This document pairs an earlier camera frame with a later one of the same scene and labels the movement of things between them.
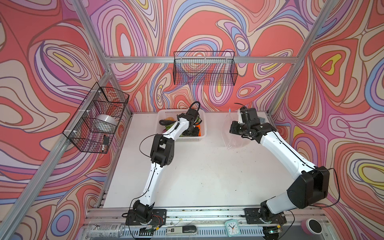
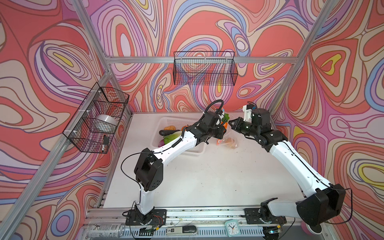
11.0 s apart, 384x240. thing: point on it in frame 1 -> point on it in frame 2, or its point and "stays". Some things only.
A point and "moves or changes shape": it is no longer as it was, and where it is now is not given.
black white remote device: [181, 230] stays
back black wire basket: [207, 68] stays
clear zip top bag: [230, 140] moves or changes shape
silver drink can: [105, 230] stays
